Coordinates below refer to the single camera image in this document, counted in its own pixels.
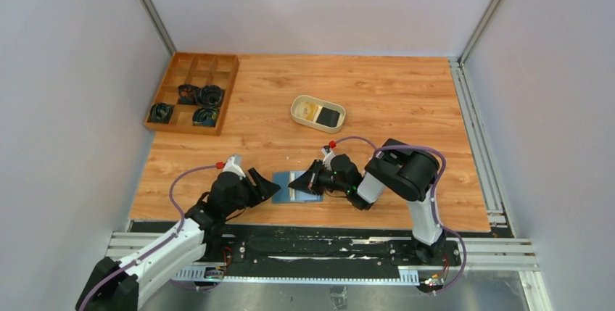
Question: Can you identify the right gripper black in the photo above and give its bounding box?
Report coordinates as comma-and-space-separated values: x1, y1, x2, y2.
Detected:
290, 159, 351, 196

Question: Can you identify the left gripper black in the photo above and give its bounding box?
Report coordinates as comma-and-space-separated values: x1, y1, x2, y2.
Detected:
224, 168, 280, 217

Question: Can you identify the blue leather card holder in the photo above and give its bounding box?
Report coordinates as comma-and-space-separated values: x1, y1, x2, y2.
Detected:
271, 170, 325, 205

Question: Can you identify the gold credit card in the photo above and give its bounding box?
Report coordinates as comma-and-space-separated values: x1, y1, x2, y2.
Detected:
296, 101, 320, 121

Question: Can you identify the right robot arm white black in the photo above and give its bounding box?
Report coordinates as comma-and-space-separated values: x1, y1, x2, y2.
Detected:
289, 138, 445, 266

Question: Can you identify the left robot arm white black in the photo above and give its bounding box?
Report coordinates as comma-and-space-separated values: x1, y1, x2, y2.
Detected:
75, 168, 281, 310

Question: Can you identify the beige oval tray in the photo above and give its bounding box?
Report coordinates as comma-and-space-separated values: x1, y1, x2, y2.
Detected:
290, 95, 347, 134

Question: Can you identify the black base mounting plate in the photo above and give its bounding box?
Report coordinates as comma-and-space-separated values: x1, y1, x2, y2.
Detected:
200, 224, 461, 279

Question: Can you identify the rolled dark belt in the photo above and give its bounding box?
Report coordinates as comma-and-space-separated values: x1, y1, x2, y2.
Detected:
195, 84, 225, 108
192, 107, 219, 127
178, 84, 200, 105
146, 102, 174, 124

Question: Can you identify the wooden compartment organizer box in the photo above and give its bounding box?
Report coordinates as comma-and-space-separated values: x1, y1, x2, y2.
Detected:
144, 52, 239, 136

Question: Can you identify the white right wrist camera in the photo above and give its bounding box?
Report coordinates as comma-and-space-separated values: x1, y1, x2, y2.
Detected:
321, 141, 337, 170

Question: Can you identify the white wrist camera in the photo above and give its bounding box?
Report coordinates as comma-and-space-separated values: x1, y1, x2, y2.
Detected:
321, 141, 337, 170
215, 154, 246, 178

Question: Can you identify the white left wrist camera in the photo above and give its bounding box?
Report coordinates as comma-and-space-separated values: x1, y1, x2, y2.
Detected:
215, 154, 246, 178

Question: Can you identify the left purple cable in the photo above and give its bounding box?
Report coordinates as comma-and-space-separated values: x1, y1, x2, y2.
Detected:
76, 160, 227, 311

